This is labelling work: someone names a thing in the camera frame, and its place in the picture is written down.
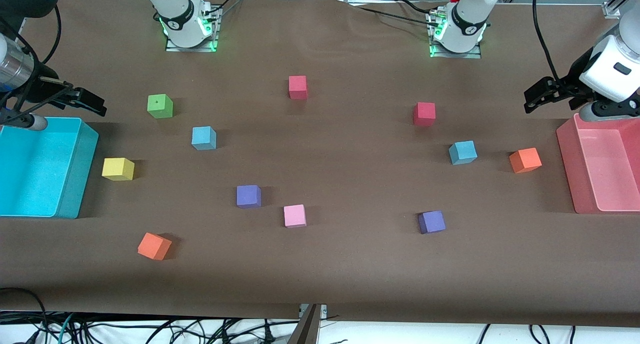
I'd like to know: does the light blue foam block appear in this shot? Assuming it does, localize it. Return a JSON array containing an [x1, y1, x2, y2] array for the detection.
[[448, 140, 478, 165], [191, 126, 217, 150]]

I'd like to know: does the orange foam block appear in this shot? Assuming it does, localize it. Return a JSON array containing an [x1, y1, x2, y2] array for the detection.
[[509, 147, 543, 174], [137, 232, 173, 261]]

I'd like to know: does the pink plastic bin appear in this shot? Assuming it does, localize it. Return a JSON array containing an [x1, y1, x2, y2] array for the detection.
[[556, 113, 640, 215]]

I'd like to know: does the green foam block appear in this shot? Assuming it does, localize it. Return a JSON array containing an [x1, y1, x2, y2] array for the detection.
[[147, 94, 174, 119]]

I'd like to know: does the yellow foam block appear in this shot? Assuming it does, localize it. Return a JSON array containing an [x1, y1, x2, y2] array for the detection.
[[101, 157, 135, 181]]

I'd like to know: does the cyan plastic bin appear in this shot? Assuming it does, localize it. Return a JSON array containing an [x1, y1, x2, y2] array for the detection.
[[0, 116, 99, 219]]

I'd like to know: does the red foam block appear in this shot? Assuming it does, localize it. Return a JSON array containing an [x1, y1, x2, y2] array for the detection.
[[288, 75, 308, 100], [413, 102, 436, 127]]

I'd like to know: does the purple foam block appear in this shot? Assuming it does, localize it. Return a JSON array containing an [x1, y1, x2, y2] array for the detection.
[[418, 210, 446, 234], [236, 185, 262, 208]]

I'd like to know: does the pink foam block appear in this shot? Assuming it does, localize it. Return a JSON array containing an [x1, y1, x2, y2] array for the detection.
[[283, 204, 307, 228]]

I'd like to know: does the brown table cover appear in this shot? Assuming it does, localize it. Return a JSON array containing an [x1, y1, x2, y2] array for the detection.
[[0, 0, 640, 329]]

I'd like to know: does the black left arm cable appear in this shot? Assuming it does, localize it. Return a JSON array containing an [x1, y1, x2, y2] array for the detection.
[[531, 0, 562, 82]]

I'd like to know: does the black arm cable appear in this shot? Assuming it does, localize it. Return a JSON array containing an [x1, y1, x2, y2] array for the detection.
[[531, 0, 562, 82], [0, 4, 64, 115]]

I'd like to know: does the aluminium corner bracket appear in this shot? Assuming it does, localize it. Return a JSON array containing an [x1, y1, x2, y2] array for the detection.
[[602, 0, 629, 19]]

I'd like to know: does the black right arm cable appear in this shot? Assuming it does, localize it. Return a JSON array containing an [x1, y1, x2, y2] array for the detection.
[[0, 4, 64, 115]]

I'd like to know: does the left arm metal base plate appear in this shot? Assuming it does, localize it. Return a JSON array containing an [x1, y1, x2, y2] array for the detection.
[[428, 11, 483, 60]]

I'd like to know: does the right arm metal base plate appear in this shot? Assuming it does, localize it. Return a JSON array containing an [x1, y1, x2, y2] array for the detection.
[[165, 8, 219, 53]]

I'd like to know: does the black base power cable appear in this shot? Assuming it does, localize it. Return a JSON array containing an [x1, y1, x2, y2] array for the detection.
[[350, 0, 437, 25], [206, 0, 247, 15]]

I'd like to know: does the black looped floor cable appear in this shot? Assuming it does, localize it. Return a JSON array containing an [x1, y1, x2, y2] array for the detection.
[[0, 287, 49, 344]]

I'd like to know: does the teal cable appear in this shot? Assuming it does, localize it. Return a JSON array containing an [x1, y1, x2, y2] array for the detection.
[[56, 313, 77, 344]]

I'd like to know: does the dark metal post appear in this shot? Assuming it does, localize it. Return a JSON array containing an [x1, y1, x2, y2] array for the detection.
[[287, 304, 329, 344]]

